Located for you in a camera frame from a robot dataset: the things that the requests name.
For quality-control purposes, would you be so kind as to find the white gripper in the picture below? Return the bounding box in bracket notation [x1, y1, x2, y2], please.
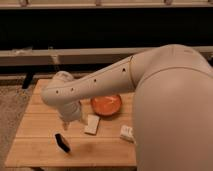
[58, 102, 82, 131]

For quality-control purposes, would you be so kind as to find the black eraser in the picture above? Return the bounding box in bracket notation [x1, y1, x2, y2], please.
[55, 133, 71, 153]

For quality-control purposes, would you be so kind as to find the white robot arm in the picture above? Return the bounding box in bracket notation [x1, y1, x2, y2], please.
[42, 44, 213, 171]

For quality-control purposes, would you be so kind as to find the white rectangular box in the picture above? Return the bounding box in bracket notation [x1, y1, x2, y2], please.
[84, 115, 100, 135]

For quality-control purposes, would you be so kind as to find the wooden table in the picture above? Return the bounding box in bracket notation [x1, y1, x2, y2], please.
[5, 79, 136, 167]

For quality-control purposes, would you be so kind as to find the white printed snack packet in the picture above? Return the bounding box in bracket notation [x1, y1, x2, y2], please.
[120, 125, 134, 142]

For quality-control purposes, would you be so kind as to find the grey metal rail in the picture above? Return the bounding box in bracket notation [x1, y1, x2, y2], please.
[0, 44, 213, 67]

